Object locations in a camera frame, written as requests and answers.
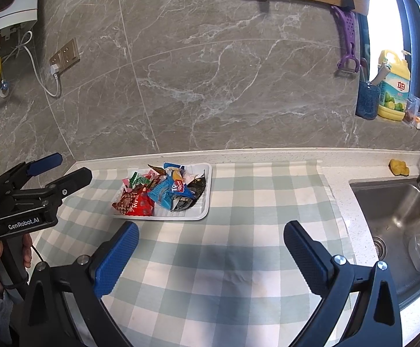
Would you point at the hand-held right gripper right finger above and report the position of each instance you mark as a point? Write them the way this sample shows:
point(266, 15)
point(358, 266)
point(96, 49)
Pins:
point(306, 256)

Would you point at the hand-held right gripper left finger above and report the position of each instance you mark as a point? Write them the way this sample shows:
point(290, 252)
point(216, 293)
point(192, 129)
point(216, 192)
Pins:
point(117, 260)

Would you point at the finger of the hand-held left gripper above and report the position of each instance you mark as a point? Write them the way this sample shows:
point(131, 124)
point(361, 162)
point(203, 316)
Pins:
point(45, 162)
point(74, 179)

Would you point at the dark red patterned snack packet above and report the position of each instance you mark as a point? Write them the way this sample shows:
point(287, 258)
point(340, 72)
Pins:
point(125, 204)

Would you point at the green printed snack packet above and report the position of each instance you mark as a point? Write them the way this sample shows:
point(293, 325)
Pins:
point(137, 180)

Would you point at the blue striped snack packet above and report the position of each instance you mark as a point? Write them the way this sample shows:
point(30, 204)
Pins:
point(161, 191)

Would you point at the white plastic tray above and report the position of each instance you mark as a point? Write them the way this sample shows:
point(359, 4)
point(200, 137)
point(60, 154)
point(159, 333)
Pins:
point(199, 209)

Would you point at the blue yellow cake packet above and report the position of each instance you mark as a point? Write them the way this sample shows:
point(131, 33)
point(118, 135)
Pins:
point(177, 184)

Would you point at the black snack packet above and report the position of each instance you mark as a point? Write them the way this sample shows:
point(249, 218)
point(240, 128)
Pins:
point(192, 191)

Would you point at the green white checkered cloth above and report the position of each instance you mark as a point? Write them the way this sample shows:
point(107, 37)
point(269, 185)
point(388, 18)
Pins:
point(249, 206)

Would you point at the blue pipe fitting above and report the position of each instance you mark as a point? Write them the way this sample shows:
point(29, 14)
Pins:
point(4, 88)

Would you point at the steel sink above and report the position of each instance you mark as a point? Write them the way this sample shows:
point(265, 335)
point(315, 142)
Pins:
point(387, 206)

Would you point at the yellow sponge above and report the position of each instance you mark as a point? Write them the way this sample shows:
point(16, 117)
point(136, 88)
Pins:
point(398, 167)

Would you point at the blue utensil holder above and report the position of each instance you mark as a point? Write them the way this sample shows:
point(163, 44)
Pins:
point(367, 101)

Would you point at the small clear bag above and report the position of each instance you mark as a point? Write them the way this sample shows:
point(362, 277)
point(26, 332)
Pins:
point(412, 112)

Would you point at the yellow detergent bottle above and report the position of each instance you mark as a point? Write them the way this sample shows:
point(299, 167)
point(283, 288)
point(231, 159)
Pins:
point(394, 90)

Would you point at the purple peeler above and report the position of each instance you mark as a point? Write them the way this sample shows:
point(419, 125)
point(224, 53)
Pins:
point(349, 29)

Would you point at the window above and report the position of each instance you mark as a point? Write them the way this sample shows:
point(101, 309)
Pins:
point(394, 25)

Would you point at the gold wall socket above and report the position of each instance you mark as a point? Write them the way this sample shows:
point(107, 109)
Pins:
point(67, 54)

